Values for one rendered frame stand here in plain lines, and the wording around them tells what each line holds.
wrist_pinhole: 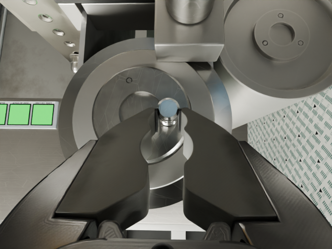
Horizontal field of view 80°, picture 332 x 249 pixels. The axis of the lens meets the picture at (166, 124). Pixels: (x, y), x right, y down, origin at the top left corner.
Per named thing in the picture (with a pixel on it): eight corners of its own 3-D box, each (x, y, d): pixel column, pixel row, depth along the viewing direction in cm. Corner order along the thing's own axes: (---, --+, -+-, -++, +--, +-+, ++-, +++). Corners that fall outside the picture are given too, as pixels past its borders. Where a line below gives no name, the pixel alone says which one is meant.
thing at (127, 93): (102, 58, 16) (197, 72, 15) (110, 69, 18) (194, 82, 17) (80, 154, 15) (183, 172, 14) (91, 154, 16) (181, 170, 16)
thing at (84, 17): (95, -98, 21) (82, 70, 18) (135, 35, 44) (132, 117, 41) (91, -98, 21) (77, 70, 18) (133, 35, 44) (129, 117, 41)
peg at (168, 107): (164, 93, 12) (184, 104, 12) (165, 104, 15) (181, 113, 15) (151, 112, 12) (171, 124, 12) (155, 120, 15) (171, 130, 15)
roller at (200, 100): (211, 47, 17) (218, 189, 15) (186, 111, 42) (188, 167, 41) (75, 50, 17) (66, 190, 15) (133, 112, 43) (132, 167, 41)
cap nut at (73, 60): (80, 53, 51) (79, 70, 50) (87, 60, 54) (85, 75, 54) (66, 53, 51) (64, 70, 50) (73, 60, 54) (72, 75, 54)
